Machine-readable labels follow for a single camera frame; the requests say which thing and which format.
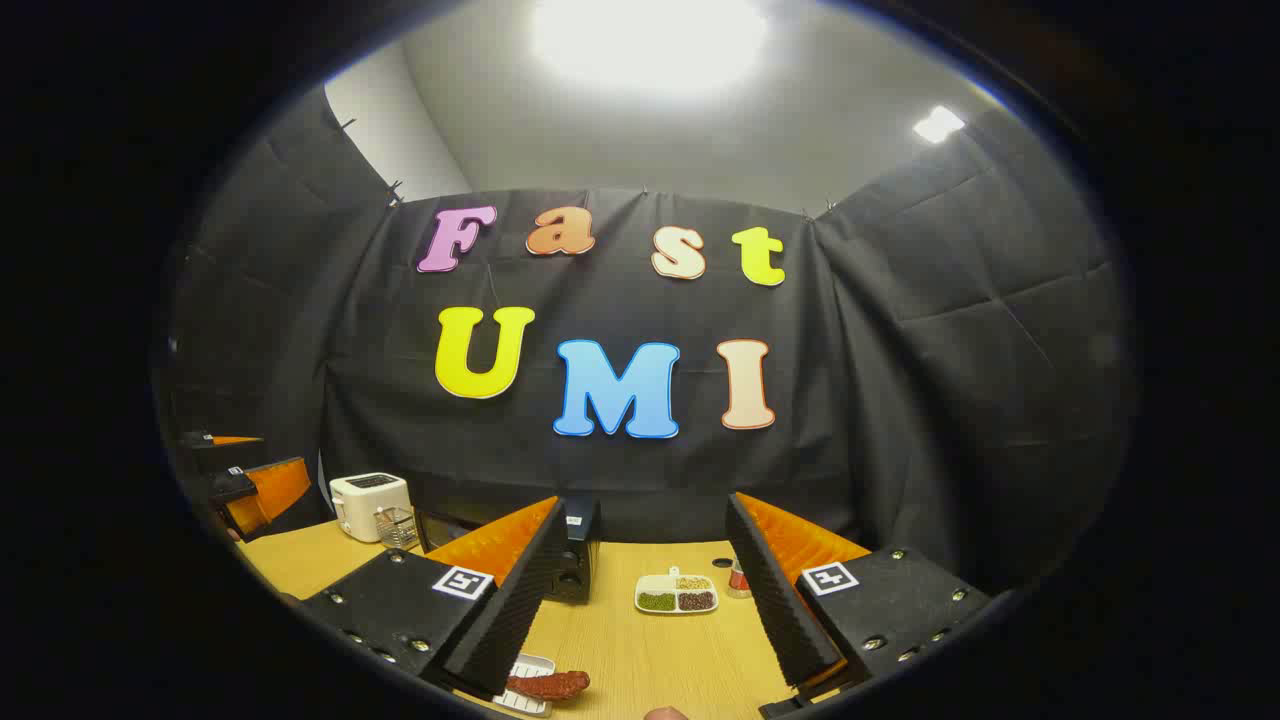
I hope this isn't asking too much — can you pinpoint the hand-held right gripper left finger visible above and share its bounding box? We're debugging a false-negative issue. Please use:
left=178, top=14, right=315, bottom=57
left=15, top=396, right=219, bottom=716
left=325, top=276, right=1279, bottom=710
left=300, top=495, right=569, bottom=699

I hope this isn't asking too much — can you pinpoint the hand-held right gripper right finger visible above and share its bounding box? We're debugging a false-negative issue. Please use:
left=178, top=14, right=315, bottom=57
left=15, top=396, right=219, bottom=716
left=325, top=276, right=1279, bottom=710
left=725, top=492, right=991, bottom=717

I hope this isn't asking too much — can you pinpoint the black electric oven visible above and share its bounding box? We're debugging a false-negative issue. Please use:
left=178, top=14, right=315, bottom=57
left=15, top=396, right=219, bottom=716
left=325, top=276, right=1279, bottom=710
left=413, top=497, right=601, bottom=604

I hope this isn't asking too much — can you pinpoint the red sausage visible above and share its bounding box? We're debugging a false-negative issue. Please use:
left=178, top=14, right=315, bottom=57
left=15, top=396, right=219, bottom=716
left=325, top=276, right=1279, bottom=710
left=505, top=670, right=591, bottom=700

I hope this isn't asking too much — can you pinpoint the small white tray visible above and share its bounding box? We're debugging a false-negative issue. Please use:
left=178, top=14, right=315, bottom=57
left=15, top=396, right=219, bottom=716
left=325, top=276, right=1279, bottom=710
left=492, top=654, right=557, bottom=718

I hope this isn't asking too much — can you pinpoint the white toaster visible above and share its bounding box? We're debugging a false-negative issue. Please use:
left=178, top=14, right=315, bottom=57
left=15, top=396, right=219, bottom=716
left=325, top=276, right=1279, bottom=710
left=329, top=473, right=412, bottom=543

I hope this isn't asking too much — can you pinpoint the white divided dish with beans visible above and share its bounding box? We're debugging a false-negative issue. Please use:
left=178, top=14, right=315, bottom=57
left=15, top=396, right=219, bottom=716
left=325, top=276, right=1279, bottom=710
left=635, top=567, right=720, bottom=615

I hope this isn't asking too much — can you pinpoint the clear utensil holder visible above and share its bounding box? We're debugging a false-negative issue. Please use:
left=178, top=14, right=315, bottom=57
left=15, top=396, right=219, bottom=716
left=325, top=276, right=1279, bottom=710
left=375, top=507, right=419, bottom=551

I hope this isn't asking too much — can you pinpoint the black backdrop cloth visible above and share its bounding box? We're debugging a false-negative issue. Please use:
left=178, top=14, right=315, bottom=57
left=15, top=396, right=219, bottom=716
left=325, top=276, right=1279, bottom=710
left=160, top=85, right=1136, bottom=601

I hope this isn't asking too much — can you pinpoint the small ceiling light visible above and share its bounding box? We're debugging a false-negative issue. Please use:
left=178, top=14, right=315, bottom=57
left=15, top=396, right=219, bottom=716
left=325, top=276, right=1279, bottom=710
left=912, top=105, right=967, bottom=144

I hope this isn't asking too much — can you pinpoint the large ceiling light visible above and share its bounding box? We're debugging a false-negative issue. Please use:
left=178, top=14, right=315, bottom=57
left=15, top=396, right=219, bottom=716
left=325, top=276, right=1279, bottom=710
left=530, top=0, right=769, bottom=96

